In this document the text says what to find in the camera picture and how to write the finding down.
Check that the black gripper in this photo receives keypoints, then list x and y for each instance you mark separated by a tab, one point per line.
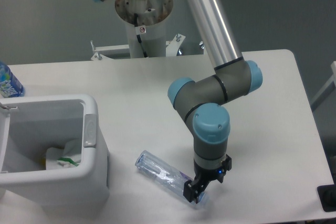
194	189

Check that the clear plastic bottle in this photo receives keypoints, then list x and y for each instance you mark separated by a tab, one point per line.
168	177

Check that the white paper trash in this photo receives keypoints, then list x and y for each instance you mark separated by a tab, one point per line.
67	157

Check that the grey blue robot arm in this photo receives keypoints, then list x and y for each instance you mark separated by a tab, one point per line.
200	104

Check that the white plastic trash can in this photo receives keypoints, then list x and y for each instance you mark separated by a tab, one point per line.
30	126

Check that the black clamp at table edge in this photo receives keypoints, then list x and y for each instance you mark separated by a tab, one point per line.
327	197

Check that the blue labelled water bottle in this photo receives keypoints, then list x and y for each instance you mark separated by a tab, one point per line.
10	86

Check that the white metal frame right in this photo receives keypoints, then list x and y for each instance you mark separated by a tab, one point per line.
324	91

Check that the white metal base bracket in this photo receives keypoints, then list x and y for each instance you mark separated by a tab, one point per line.
176	47

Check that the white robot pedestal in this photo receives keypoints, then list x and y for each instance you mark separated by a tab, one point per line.
145	25

